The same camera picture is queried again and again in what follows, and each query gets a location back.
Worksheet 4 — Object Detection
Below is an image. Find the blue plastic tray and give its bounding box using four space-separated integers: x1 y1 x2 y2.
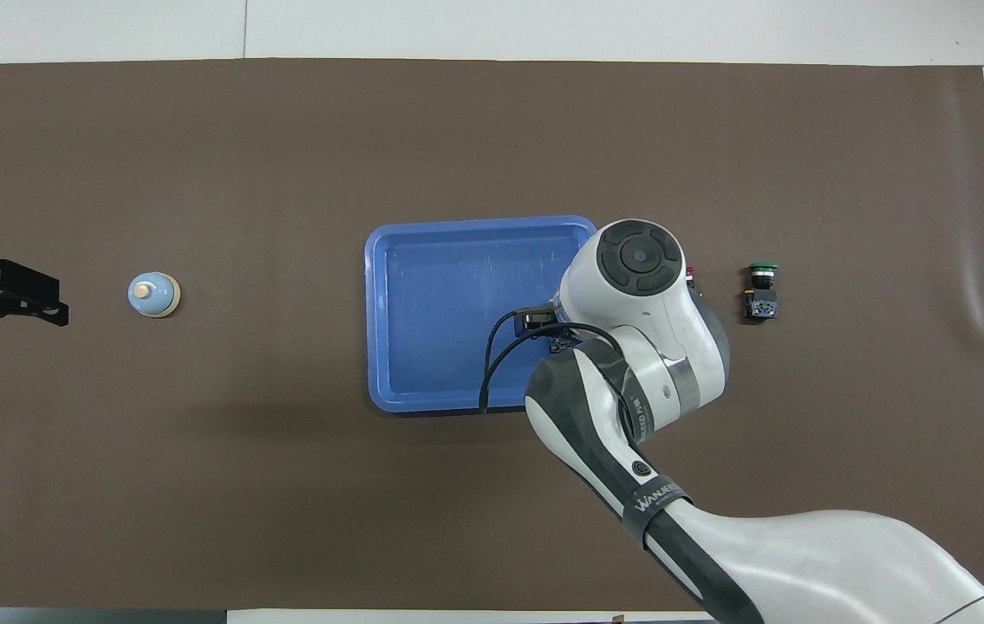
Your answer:
364 215 611 413

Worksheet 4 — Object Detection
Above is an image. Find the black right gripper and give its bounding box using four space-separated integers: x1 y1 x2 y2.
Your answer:
516 305 562 335

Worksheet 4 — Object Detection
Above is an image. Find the green mushroom push button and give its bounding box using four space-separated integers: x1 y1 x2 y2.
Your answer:
743 263 779 322

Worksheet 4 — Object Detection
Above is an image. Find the brown table mat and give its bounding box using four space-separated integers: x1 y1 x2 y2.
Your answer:
0 57 984 613

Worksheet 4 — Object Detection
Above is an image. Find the light blue service bell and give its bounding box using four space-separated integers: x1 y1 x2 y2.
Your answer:
127 271 182 319

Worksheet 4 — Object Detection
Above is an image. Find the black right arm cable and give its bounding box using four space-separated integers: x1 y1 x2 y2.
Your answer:
479 310 631 417

